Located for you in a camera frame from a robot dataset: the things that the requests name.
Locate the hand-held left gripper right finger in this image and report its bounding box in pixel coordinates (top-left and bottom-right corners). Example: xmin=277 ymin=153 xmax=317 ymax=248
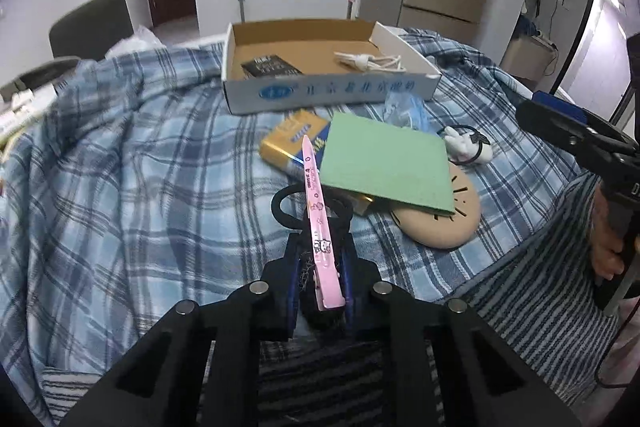
xmin=341 ymin=229 xmax=583 ymax=427

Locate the black packet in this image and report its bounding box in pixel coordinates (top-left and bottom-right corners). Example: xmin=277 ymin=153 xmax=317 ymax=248
xmin=241 ymin=54 xmax=304 ymax=80

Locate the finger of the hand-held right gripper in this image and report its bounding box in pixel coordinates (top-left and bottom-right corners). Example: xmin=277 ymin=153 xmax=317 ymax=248
xmin=531 ymin=91 xmax=626 ymax=138
xmin=516 ymin=99 xmax=638 ymax=160

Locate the striped clothing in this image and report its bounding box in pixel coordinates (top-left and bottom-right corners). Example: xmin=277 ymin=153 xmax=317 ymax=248
xmin=42 ymin=172 xmax=621 ymax=427

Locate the blue face mask pack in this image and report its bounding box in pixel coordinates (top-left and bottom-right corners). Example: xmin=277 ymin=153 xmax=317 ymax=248
xmin=382 ymin=99 xmax=441 ymax=135

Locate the green paper sheet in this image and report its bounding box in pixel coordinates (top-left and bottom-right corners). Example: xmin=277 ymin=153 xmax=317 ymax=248
xmin=319 ymin=112 xmax=457 ymax=215

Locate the white cable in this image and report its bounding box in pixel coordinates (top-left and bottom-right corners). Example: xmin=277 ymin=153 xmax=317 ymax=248
xmin=334 ymin=51 xmax=407 ymax=72

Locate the blue plaid blanket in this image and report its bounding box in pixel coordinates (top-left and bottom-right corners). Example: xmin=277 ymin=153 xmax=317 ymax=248
xmin=0 ymin=27 xmax=596 ymax=427

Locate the dark chair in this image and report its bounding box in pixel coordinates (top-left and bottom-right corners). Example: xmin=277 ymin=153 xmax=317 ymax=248
xmin=49 ymin=0 xmax=135 ymax=60

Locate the yellow packet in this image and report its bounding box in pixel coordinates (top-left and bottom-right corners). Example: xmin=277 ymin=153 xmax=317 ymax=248
xmin=259 ymin=109 xmax=377 ymax=214

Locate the beige round puff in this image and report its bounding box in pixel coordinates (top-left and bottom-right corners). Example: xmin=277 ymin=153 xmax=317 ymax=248
xmin=392 ymin=164 xmax=482 ymax=250

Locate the brown carton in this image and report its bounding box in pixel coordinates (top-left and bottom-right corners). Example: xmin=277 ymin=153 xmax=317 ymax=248
xmin=500 ymin=34 xmax=558 ymax=82

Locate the pile of white packets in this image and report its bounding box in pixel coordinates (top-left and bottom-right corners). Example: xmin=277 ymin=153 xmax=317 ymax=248
xmin=0 ymin=57 xmax=81 ymax=152

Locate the person's right hand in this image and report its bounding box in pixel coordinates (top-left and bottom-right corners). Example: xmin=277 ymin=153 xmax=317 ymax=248
xmin=590 ymin=194 xmax=626 ymax=283

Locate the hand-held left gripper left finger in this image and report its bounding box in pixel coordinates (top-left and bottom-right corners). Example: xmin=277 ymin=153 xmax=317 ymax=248
xmin=60 ymin=229 xmax=306 ymax=427

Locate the black cable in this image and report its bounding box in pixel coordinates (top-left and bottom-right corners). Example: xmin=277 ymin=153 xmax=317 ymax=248
xmin=595 ymin=307 xmax=640 ymax=390

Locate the cardboard box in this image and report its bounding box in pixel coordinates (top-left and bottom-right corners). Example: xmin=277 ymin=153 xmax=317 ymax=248
xmin=221 ymin=20 xmax=442 ymax=115

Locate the white bunny hair tie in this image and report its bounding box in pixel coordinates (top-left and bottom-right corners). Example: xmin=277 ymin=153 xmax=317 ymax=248
xmin=440 ymin=124 xmax=496 ymax=168

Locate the pink hair clip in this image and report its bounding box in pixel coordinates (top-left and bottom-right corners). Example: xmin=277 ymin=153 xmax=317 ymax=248
xmin=300 ymin=135 xmax=347 ymax=311

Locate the white plastic bag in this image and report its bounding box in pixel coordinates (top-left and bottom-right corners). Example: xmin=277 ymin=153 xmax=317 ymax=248
xmin=107 ymin=26 xmax=163 ymax=58

